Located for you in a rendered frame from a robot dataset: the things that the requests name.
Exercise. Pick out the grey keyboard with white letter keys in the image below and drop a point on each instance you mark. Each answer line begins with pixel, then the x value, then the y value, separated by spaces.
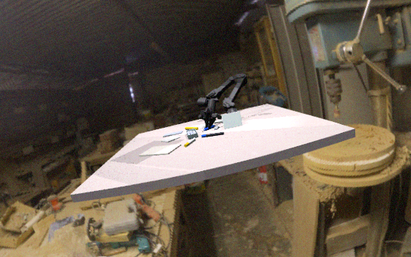
pixel 191 133

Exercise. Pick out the white sheet of paper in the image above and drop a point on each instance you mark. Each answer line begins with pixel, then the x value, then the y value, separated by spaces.
pixel 160 150

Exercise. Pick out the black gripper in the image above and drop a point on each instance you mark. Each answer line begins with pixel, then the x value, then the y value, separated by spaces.
pixel 210 119

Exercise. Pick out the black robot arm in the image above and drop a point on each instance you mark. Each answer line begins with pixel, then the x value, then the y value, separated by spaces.
pixel 228 103

